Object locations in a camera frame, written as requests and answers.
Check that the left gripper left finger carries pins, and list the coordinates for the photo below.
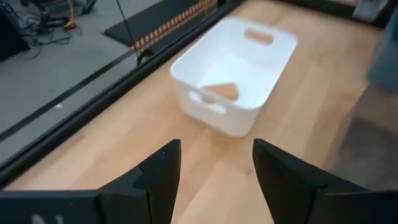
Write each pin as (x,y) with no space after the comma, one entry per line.
(155,193)

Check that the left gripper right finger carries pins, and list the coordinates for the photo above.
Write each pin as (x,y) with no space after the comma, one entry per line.
(295,193)

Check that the grey translucent plastic bin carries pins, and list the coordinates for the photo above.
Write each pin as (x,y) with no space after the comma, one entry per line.
(367,149)

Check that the white plastic bin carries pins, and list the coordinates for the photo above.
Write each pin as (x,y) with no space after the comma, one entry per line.
(248,81)

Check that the teal plastic bin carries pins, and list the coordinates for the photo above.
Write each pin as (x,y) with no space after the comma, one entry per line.
(385,62)

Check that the black hazard-striped floor mat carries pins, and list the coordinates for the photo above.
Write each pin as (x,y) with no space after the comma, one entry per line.
(149,21)

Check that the black aluminium table frame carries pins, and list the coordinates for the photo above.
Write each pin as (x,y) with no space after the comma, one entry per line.
(93,109)

